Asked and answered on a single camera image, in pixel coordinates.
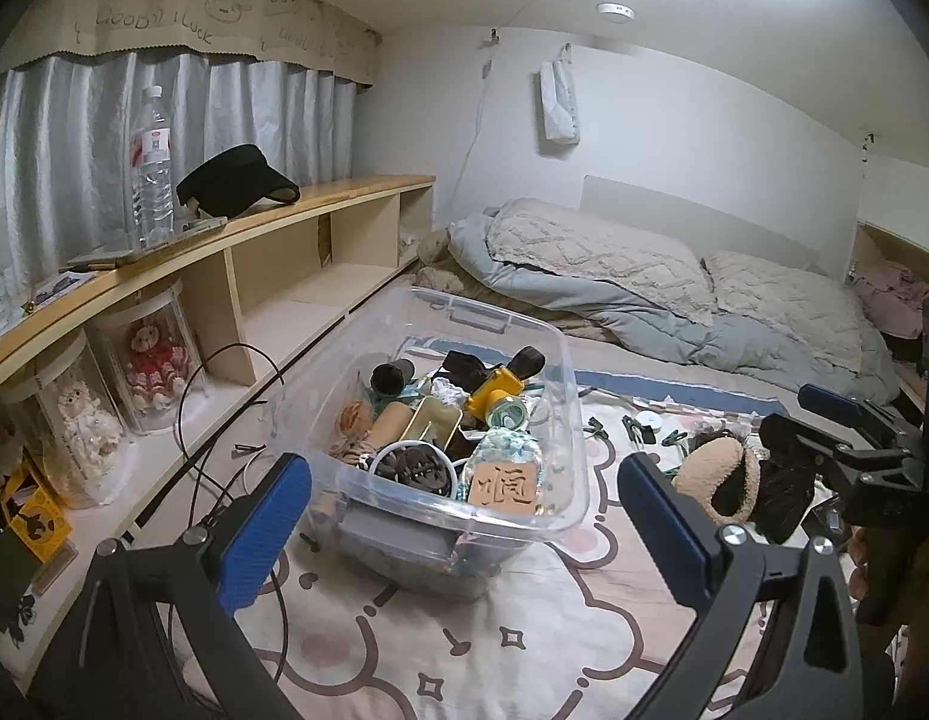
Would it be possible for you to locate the cartoon printed blanket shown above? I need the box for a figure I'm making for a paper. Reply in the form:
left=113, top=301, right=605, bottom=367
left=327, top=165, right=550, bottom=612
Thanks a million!
left=164, top=330, right=916, bottom=720

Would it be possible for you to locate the clear plastic storage box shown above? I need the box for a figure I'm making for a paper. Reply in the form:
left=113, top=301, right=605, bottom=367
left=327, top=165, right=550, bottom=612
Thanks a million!
left=265, top=286, right=592, bottom=601

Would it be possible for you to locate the white hanging pouch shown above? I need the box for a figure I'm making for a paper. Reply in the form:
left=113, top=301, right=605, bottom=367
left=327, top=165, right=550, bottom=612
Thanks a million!
left=540, top=41, right=582, bottom=143

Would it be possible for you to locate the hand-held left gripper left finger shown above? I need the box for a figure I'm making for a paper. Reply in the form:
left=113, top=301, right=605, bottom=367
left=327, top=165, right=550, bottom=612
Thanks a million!
left=29, top=452, right=316, bottom=720

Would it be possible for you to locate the black cylinder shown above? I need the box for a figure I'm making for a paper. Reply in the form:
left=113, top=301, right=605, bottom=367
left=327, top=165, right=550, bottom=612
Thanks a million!
left=370, top=361, right=416, bottom=397

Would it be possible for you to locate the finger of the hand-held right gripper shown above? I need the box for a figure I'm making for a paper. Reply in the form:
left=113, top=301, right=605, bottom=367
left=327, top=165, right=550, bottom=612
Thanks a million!
left=798, top=384, right=927, bottom=451
left=759, top=412, right=919, bottom=488

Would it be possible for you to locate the blue floral pouch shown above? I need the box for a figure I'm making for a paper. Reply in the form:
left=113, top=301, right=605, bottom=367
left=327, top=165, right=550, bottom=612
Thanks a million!
left=472, top=427, right=544, bottom=481

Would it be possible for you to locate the beige fuzzy slipper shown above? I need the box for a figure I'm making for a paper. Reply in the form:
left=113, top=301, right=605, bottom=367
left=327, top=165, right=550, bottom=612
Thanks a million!
left=673, top=435, right=766, bottom=526

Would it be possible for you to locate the person's right hand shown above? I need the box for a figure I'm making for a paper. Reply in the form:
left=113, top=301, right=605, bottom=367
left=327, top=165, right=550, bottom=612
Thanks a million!
left=847, top=521, right=874, bottom=605

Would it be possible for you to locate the long wooden shelf unit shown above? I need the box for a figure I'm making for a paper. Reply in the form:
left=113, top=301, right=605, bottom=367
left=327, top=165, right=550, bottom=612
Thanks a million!
left=0, top=174, right=437, bottom=616

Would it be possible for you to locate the dark green notebook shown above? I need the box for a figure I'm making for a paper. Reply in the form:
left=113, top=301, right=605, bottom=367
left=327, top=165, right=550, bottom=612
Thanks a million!
left=0, top=517, right=53, bottom=646

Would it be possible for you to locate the white silicone ring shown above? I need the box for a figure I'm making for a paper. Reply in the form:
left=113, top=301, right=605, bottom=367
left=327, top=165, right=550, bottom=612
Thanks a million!
left=365, top=441, right=467, bottom=502

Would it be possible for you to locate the beige plush toy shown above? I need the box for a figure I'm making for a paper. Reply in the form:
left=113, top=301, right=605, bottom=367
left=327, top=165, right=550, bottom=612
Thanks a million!
left=415, top=229, right=466, bottom=293

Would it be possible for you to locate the brown hair claw clip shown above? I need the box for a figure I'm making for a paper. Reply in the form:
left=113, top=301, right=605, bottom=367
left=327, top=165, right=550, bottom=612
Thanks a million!
left=374, top=446, right=458, bottom=496

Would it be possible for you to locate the carved wooden block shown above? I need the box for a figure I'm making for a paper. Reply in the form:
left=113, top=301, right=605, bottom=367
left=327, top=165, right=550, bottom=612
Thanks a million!
left=466, top=461, right=544, bottom=518

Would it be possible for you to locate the pale blue curtain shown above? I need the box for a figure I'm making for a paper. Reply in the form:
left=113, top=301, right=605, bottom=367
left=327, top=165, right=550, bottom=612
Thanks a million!
left=0, top=45, right=376, bottom=271

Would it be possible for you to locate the cream side cabinet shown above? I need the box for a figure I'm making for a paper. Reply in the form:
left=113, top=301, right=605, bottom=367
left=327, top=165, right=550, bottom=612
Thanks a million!
left=847, top=219, right=929, bottom=406

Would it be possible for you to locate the dark printed card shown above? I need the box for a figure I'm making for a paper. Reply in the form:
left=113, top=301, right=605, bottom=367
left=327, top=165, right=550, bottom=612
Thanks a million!
left=31, top=272, right=98, bottom=307

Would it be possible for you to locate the clear water bottle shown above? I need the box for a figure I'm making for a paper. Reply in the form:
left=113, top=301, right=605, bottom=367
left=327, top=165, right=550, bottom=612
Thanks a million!
left=127, top=85, right=176, bottom=248

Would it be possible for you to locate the yellow black carton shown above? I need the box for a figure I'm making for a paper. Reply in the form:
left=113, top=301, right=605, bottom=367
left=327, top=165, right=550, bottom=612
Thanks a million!
left=0, top=457, right=76, bottom=563

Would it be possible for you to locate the green round jar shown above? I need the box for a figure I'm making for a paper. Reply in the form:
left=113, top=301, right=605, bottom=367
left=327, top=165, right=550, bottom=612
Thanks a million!
left=487, top=397, right=529, bottom=432

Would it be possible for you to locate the white doll display case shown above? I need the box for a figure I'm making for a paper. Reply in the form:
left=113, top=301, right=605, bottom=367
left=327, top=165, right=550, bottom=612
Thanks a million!
left=0, top=330, right=136, bottom=511

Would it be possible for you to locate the beige textured pillow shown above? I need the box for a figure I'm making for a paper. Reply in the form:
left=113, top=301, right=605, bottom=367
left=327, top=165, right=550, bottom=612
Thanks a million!
left=486, top=197, right=717, bottom=327
left=703, top=250, right=867, bottom=376

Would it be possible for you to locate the pink clothing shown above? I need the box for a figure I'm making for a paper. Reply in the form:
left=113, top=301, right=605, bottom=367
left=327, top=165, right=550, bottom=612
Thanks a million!
left=850, top=261, right=929, bottom=338

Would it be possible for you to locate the white wall cable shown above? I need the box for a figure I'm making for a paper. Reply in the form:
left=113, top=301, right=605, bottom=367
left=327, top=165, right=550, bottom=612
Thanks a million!
left=442, top=30, right=503, bottom=218

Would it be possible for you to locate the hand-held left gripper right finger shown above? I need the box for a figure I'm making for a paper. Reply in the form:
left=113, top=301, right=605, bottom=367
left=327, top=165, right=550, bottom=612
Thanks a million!
left=618, top=454, right=897, bottom=720

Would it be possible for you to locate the white headboard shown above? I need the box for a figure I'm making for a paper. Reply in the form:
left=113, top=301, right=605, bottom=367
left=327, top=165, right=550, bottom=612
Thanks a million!
left=580, top=175, right=822, bottom=271

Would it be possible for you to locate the cartoon printed valance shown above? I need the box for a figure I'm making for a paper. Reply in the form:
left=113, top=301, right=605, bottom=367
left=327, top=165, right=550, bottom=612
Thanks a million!
left=0, top=0, right=383, bottom=87

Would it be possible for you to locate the red doll display case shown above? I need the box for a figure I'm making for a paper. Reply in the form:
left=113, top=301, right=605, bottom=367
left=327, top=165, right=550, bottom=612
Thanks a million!
left=89, top=281, right=211, bottom=436

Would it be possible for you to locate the blue-grey quilt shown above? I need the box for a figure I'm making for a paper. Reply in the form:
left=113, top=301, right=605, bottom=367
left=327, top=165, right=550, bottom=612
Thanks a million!
left=445, top=210, right=901, bottom=402

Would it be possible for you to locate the pair of black gloves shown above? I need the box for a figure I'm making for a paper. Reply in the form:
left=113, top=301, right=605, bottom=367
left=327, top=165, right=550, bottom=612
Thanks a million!
left=753, top=457, right=817, bottom=545

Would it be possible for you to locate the black sun visor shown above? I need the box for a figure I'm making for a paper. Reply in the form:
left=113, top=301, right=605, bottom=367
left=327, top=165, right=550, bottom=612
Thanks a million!
left=175, top=144, right=302, bottom=217

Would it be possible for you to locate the yellow plastic device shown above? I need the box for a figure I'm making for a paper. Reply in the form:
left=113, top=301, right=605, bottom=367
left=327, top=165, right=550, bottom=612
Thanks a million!
left=464, top=367, right=527, bottom=417

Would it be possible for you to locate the black cable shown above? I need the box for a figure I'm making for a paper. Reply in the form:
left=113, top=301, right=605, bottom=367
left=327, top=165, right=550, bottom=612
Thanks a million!
left=175, top=343, right=323, bottom=691

